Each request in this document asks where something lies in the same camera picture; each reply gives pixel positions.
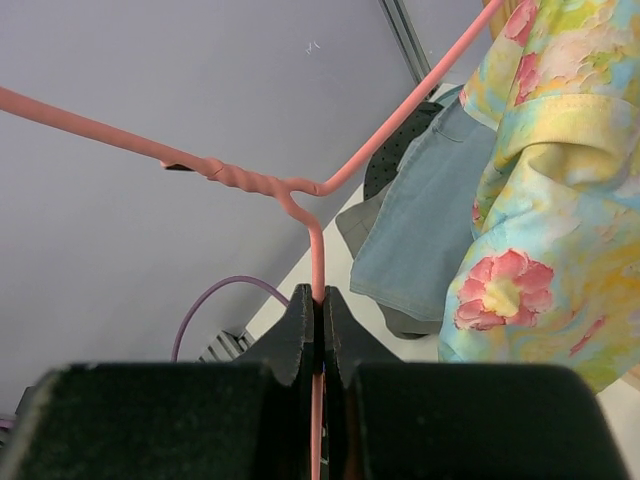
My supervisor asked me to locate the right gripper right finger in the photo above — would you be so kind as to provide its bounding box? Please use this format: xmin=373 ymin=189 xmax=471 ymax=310
xmin=323 ymin=287 xmax=629 ymax=479

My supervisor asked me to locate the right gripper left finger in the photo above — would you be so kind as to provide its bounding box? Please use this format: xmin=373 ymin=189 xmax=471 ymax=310
xmin=1 ymin=284 xmax=314 ymax=479

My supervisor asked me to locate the light blue denim skirt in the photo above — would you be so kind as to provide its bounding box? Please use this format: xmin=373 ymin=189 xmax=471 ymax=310
xmin=348 ymin=84 xmax=501 ymax=321

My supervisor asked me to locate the grey skirt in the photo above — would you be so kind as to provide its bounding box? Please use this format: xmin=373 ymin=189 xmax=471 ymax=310
xmin=335 ymin=191 xmax=452 ymax=339

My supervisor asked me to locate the floral pastel skirt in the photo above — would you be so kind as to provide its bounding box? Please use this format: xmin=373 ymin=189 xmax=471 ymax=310
xmin=438 ymin=0 xmax=639 ymax=392

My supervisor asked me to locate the pink wire hanger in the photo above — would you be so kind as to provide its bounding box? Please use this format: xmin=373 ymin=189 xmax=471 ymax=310
xmin=1 ymin=1 xmax=501 ymax=479

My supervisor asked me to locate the dark dotted skirt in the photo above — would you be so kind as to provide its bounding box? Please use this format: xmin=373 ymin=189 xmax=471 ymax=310
xmin=363 ymin=101 xmax=443 ymax=200

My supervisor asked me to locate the aluminium mounting rail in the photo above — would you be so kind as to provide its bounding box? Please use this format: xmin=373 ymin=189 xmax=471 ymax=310
xmin=198 ymin=331 xmax=255 ymax=363

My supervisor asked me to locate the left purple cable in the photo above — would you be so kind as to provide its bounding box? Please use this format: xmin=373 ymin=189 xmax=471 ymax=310
xmin=0 ymin=275 xmax=291 ymax=431

